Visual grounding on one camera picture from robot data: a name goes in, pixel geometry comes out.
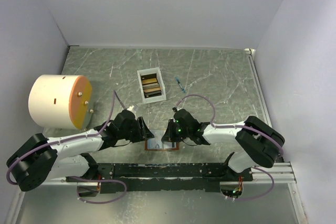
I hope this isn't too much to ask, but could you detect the white card tray box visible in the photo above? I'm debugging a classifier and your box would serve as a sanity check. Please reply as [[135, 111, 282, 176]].
[[137, 67, 166, 104]]

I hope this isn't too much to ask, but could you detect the aluminium frame rail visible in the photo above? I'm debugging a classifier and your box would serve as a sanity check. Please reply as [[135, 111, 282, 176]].
[[247, 55, 297, 184]]

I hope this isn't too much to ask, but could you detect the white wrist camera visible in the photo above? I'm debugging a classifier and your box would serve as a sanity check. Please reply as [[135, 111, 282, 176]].
[[127, 105, 139, 113], [172, 107, 181, 113]]

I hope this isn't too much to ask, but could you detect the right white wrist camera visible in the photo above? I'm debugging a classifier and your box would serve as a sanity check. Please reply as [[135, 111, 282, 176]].
[[172, 107, 181, 113]]

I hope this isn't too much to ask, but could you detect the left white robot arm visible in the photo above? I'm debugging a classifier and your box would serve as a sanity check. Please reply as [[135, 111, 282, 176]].
[[6, 110, 154, 191]]

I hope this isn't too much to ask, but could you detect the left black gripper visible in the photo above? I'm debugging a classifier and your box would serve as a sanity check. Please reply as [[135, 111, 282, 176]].
[[118, 115, 155, 143]]

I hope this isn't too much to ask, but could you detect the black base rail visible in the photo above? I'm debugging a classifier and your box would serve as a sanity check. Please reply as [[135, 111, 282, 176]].
[[65, 162, 253, 195]]

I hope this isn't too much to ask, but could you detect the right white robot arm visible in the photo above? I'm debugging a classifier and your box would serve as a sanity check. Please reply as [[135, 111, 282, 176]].
[[161, 109, 285, 181]]

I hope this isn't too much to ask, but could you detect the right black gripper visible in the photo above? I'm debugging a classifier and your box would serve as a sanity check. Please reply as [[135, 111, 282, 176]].
[[161, 119, 191, 142]]

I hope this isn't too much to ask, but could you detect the white corner bracket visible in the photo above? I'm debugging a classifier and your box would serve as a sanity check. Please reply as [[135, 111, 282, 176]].
[[244, 48, 256, 56]]

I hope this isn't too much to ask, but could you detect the blue pen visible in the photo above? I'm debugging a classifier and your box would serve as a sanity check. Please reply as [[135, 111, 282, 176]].
[[175, 77, 186, 93]]

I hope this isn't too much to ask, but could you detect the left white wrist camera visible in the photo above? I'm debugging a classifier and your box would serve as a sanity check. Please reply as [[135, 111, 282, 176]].
[[127, 105, 139, 113]]

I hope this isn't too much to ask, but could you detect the white cylinder with orange lid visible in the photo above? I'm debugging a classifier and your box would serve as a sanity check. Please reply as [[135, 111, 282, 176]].
[[28, 74, 93, 130]]

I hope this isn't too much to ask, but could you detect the brown leather card holder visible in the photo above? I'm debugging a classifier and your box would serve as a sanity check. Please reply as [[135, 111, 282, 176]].
[[145, 130, 179, 151]]

